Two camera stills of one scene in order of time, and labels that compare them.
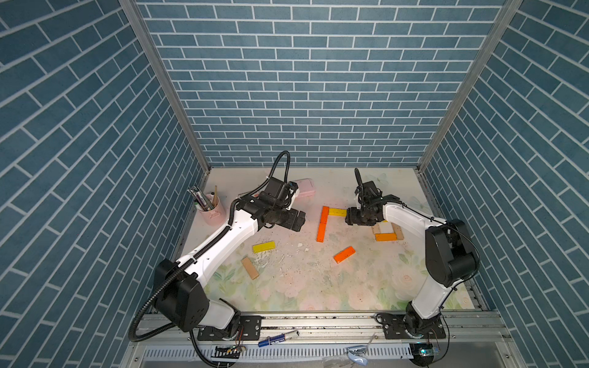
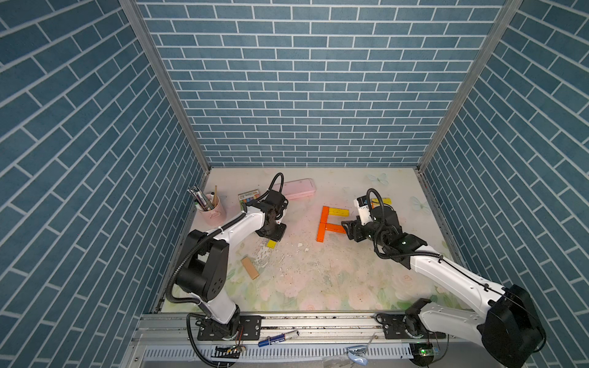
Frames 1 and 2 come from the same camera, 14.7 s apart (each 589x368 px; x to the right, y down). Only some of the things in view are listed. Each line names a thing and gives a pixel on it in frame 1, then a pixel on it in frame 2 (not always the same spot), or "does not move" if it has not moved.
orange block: (344, 254) to (335, 228)
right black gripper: (350, 218) to (353, 227)
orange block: (320, 233) does not move
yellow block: (337, 212) does not move
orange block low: (324, 215) does not move
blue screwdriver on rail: (273, 340) does not move
